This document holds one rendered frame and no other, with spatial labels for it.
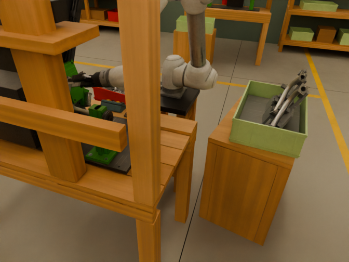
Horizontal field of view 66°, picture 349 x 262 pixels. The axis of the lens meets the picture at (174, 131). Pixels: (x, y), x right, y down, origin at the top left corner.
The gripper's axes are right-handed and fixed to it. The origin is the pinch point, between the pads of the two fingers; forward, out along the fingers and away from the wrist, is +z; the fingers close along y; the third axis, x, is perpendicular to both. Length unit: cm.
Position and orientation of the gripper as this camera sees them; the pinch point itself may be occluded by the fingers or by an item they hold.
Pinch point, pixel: (72, 82)
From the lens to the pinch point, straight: 149.5
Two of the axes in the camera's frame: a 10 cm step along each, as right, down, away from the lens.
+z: -9.2, 0.1, 4.0
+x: -0.8, 9.7, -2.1
